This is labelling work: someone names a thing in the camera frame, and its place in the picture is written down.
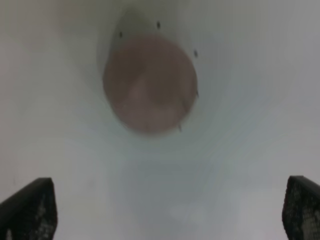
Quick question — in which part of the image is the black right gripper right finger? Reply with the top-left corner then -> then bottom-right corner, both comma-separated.
281,175 -> 320,240

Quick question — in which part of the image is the pink peach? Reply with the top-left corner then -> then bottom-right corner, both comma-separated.
103,34 -> 198,135

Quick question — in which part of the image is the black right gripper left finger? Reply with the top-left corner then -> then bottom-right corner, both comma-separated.
0,177 -> 58,240

